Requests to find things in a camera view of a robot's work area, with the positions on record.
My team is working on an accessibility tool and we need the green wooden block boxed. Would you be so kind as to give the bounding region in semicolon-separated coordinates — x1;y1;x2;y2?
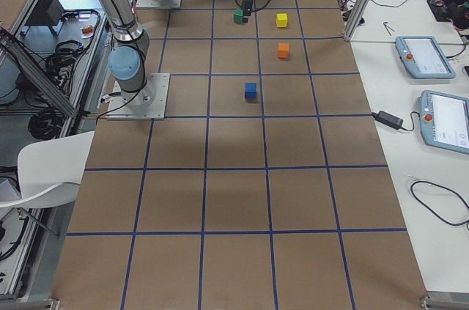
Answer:
233;9;244;24

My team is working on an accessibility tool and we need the yellow wooden block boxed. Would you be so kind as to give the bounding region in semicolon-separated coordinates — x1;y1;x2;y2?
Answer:
276;13;289;29

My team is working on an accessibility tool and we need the orange wooden block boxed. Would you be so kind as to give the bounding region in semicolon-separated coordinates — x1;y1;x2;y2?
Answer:
277;43;289;59

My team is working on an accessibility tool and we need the blue wooden block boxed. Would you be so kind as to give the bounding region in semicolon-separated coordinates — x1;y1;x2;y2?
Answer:
244;82;257;100

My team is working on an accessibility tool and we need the allen key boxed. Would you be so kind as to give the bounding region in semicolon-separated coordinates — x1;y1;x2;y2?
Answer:
383;21;394;36

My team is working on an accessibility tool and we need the small orange object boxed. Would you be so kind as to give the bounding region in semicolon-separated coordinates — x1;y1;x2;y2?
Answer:
81;25;94;39

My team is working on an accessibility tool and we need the black power adapter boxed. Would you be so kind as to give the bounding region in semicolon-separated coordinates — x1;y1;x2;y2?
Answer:
372;111;403;130

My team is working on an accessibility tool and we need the upper teach pendant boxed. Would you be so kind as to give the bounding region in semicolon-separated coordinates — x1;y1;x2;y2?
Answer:
395;36;456;79

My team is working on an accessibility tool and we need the teach pendant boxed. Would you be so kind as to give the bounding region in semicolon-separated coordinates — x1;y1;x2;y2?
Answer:
418;90;468;155
395;36;456;79

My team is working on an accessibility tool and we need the black monitor on floor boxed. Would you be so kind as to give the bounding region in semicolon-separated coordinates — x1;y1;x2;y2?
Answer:
25;0;65;36

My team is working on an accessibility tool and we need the lower teach pendant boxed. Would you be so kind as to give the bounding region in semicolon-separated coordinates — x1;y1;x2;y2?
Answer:
418;90;468;155

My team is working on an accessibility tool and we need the white chair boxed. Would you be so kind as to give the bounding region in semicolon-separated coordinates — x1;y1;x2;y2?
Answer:
1;131;95;209

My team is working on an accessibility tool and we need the black cable loop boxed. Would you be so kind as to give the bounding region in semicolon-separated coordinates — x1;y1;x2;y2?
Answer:
406;174;469;232

